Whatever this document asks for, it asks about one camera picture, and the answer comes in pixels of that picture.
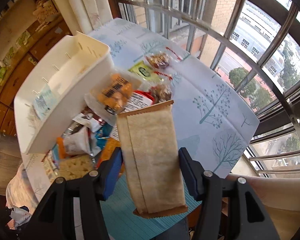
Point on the cream curtain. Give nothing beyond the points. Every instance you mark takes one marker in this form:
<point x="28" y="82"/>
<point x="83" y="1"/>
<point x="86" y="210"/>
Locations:
<point x="84" y="15"/>

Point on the wooden desk with drawers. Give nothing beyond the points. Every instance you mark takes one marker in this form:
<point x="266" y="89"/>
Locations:
<point x="22" y="64"/>

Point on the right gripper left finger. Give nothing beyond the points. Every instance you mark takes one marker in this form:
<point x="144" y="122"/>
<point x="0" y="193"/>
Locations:
<point x="98" y="185"/>

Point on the light blue snack bag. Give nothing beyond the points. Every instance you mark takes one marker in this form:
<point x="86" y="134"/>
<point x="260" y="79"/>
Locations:
<point x="44" y="102"/>

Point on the clear bag rice puff snack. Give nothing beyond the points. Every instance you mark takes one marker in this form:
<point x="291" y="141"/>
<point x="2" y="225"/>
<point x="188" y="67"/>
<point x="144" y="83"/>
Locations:
<point x="76" y="167"/>

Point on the red white cracker pack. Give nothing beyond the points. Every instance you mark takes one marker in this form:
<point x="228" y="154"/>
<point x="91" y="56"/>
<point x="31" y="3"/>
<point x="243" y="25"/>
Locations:
<point x="138" y="100"/>

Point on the tree print tablecloth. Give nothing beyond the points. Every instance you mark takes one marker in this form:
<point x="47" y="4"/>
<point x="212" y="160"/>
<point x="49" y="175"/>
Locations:
<point x="211" y="120"/>

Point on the metal window bars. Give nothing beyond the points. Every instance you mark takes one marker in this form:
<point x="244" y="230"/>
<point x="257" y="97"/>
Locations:
<point x="253" y="46"/>

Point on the white plastic bin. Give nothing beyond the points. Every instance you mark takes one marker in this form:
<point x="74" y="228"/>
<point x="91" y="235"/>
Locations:
<point x="69" y="70"/>

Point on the green pineapple cake packet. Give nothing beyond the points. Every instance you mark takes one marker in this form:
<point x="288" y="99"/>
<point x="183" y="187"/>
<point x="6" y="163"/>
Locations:
<point x="144" y="71"/>

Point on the beige paper snack bag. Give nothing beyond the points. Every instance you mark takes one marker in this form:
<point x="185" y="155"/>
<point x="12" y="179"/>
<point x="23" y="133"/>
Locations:
<point x="150" y="153"/>

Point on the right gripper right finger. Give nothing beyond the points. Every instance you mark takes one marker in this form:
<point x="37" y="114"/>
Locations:
<point x="206" y="187"/>

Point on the orange puff balls snack bag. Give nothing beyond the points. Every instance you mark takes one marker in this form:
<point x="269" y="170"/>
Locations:
<point x="110" y="95"/>

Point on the walnut date packet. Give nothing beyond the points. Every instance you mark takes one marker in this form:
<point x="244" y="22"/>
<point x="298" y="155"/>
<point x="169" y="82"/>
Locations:
<point x="163" y="57"/>
<point x="161" y="88"/>

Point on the teal striped placemat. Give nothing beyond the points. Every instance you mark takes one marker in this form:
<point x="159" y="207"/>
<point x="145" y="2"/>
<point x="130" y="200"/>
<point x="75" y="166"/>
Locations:
<point x="122" y="223"/>

